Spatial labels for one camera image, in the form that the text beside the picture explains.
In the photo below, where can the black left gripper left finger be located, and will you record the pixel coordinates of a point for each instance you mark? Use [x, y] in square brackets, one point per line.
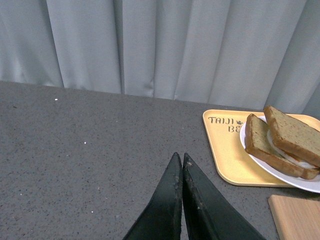
[161, 218]

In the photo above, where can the grey curtain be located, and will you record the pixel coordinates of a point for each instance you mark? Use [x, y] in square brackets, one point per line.
[238, 53]

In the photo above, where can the wooden cutting board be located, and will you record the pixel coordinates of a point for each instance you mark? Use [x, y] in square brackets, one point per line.
[295, 218]

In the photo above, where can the white round plate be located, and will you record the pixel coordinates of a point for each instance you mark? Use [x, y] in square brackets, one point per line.
[312, 185]

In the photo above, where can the yellow bear tray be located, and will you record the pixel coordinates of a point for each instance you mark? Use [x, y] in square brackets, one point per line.
[232, 162]

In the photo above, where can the fried egg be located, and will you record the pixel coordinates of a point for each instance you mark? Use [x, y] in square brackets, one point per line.
[293, 159]

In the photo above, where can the bread slice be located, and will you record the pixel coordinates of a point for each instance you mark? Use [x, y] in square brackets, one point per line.
[257, 145]
[293, 136]

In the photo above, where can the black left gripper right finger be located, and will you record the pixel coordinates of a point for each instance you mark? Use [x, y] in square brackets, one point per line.
[208, 215]

